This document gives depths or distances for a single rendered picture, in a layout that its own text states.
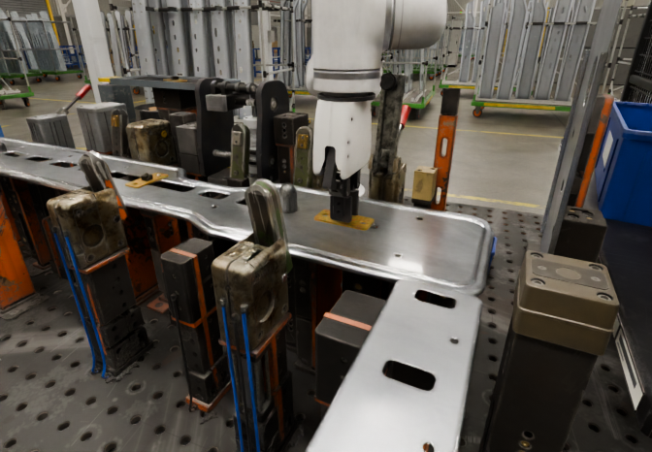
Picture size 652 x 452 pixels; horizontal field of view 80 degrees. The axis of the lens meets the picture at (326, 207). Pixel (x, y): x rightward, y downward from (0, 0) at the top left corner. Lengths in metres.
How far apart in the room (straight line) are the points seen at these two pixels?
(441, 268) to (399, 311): 0.11
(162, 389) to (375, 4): 0.70
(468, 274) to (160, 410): 0.55
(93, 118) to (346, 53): 0.83
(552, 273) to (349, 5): 0.35
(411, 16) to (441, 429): 0.40
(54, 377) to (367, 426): 0.69
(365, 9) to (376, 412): 0.40
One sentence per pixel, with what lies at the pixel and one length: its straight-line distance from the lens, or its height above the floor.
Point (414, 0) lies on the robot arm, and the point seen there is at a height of 1.31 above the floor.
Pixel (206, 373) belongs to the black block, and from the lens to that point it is 0.71.
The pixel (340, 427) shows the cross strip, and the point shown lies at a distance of 0.34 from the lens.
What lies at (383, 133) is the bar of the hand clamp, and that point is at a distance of 0.72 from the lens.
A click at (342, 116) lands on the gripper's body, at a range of 0.47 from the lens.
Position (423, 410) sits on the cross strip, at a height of 1.00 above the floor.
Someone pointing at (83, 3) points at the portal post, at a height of 1.57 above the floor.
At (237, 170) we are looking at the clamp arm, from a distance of 0.87.
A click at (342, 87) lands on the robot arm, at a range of 0.47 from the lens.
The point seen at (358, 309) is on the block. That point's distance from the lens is 0.47.
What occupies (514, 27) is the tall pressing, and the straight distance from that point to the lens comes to 7.54.
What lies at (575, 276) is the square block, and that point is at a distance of 0.45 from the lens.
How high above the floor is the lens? 1.27
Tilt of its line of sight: 24 degrees down
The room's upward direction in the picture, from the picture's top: straight up
